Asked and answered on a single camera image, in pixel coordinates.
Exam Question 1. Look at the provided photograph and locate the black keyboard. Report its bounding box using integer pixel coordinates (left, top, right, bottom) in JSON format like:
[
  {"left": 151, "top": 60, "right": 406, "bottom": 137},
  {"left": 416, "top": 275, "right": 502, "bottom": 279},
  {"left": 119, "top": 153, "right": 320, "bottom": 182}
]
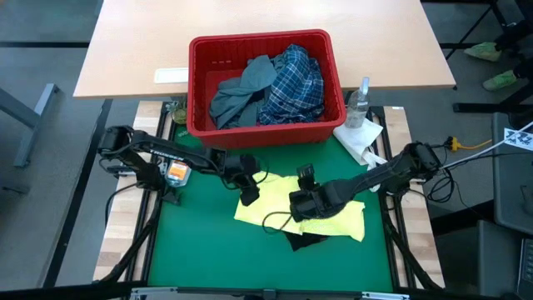
[{"left": 516, "top": 237, "right": 533, "bottom": 299}]

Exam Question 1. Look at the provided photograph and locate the person's foot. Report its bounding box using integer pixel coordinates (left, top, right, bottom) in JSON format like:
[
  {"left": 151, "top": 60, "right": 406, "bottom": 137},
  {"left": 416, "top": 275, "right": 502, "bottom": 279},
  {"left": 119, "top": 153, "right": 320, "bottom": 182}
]
[
  {"left": 464, "top": 41, "right": 503, "bottom": 63},
  {"left": 482, "top": 69, "right": 520, "bottom": 92}
]

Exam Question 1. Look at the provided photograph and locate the black cloth garment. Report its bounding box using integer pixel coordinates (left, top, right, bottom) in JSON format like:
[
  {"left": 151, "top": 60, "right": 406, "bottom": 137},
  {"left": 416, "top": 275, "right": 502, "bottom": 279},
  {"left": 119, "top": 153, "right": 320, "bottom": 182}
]
[{"left": 285, "top": 231, "right": 330, "bottom": 253}]

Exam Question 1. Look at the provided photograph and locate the orange-labelled clear plastic package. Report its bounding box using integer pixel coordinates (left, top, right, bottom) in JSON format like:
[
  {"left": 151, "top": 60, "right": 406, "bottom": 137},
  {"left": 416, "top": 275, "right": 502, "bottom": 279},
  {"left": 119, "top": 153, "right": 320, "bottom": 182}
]
[{"left": 165, "top": 160, "right": 192, "bottom": 188}]

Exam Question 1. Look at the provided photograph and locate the green table mat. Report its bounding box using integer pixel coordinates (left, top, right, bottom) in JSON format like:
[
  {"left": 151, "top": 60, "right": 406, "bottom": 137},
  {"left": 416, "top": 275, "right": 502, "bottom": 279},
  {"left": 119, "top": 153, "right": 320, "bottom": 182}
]
[{"left": 148, "top": 124, "right": 395, "bottom": 293}]

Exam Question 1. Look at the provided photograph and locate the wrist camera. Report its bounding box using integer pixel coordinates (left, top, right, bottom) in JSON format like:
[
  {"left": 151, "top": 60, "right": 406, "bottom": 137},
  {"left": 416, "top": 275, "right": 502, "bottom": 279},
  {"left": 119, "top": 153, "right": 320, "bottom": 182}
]
[
  {"left": 289, "top": 194, "right": 313, "bottom": 223},
  {"left": 241, "top": 157, "right": 262, "bottom": 178}
]

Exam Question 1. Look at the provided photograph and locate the black cable sleeve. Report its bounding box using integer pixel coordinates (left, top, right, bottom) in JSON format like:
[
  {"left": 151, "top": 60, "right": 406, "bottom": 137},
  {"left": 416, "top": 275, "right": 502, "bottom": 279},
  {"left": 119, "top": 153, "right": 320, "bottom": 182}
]
[
  {"left": 99, "top": 199, "right": 163, "bottom": 284},
  {"left": 382, "top": 203, "right": 442, "bottom": 291}
]

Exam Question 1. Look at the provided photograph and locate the black metal desk base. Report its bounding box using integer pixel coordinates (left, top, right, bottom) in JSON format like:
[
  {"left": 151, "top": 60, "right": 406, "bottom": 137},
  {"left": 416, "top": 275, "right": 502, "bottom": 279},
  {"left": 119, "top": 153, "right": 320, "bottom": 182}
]
[{"left": 441, "top": 0, "right": 533, "bottom": 114}]

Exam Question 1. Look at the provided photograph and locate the small potted plant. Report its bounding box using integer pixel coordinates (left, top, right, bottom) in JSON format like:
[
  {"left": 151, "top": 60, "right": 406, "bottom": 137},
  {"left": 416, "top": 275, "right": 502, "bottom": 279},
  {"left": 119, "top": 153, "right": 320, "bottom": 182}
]
[{"left": 165, "top": 99, "right": 188, "bottom": 126}]

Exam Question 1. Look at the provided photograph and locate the blue plaid shirt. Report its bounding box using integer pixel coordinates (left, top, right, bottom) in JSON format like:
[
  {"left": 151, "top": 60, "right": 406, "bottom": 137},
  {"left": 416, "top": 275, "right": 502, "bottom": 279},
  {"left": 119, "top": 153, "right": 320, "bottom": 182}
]
[{"left": 257, "top": 43, "right": 326, "bottom": 125}]

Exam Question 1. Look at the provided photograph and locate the white rectangular label plate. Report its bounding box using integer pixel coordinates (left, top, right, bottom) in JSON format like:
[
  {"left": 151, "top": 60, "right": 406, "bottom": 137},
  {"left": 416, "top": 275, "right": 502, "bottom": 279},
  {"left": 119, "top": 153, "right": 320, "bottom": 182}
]
[{"left": 154, "top": 67, "right": 191, "bottom": 84}]

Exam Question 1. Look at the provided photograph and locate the red plastic laundry bin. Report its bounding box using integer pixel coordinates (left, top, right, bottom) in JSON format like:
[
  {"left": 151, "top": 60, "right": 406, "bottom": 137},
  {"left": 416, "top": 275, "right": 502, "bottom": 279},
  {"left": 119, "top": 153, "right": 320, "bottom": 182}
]
[{"left": 186, "top": 28, "right": 346, "bottom": 150}]

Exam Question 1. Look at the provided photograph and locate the clear plastic spray bottle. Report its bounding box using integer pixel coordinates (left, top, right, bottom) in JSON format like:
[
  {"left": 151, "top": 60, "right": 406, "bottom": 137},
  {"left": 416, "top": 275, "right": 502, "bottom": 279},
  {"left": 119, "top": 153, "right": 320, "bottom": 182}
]
[{"left": 344, "top": 76, "right": 371, "bottom": 129}]

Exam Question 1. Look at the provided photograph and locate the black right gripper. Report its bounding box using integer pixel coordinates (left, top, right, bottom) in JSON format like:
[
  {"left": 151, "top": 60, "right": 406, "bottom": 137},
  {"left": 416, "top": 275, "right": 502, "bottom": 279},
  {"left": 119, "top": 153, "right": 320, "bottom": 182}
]
[{"left": 296, "top": 164, "right": 339, "bottom": 220}]

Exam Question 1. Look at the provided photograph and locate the yellow shirt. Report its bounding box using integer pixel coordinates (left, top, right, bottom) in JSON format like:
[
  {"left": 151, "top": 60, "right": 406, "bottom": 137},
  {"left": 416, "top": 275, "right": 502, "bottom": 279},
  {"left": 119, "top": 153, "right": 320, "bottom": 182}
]
[{"left": 233, "top": 171, "right": 366, "bottom": 243}]

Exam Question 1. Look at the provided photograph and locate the black aluminium table frame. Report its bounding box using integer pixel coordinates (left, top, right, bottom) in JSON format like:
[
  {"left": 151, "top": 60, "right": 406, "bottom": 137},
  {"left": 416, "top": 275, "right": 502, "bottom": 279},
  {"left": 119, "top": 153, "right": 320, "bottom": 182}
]
[{"left": 124, "top": 99, "right": 420, "bottom": 293}]

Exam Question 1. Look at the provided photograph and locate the white tote bag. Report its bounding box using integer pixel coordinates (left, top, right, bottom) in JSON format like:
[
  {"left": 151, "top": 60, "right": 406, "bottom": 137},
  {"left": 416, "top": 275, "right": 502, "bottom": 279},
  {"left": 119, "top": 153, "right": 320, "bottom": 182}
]
[{"left": 332, "top": 118, "right": 389, "bottom": 193}]

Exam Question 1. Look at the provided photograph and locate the yellow power plug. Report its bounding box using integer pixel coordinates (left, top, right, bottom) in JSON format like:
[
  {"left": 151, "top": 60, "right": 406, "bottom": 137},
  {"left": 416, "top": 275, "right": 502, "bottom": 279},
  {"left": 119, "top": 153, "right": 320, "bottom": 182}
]
[{"left": 447, "top": 136, "right": 492, "bottom": 152}]

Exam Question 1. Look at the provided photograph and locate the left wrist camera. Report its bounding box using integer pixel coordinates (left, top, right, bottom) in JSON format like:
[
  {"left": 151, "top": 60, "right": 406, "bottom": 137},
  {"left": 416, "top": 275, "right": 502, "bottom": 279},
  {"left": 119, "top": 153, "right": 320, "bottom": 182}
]
[{"left": 241, "top": 157, "right": 262, "bottom": 178}]

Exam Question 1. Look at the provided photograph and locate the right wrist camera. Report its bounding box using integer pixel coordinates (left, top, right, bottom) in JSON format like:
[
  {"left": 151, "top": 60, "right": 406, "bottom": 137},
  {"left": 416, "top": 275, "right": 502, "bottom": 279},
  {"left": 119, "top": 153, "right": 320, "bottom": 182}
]
[{"left": 289, "top": 194, "right": 313, "bottom": 223}]

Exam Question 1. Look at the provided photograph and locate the grey metal table leg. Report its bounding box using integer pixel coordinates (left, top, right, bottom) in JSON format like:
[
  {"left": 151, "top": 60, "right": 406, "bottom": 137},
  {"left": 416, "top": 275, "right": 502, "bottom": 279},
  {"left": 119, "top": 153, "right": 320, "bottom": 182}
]
[{"left": 0, "top": 82, "right": 62, "bottom": 168}]

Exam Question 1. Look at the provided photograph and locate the black-and-white printed marker tag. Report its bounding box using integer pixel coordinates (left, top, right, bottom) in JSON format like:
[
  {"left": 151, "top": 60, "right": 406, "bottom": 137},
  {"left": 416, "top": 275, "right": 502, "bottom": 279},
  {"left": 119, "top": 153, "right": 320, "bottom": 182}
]
[{"left": 503, "top": 127, "right": 533, "bottom": 152}]

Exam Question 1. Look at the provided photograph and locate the grey-blue garment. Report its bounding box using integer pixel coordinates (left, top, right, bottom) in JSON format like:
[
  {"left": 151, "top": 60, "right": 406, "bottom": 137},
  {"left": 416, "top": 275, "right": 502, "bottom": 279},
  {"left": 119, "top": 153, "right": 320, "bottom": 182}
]
[{"left": 209, "top": 53, "right": 279, "bottom": 129}]

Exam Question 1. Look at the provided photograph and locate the light wooden table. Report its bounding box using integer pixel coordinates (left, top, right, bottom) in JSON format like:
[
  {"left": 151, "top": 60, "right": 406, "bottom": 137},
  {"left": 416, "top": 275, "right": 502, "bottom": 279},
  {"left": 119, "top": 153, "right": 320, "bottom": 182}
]
[{"left": 73, "top": 0, "right": 457, "bottom": 100}]

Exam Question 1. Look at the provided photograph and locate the grey plastic case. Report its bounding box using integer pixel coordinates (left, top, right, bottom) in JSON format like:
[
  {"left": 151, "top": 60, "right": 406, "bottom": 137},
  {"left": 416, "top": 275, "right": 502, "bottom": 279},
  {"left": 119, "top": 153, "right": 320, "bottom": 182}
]
[{"left": 493, "top": 112, "right": 533, "bottom": 237}]

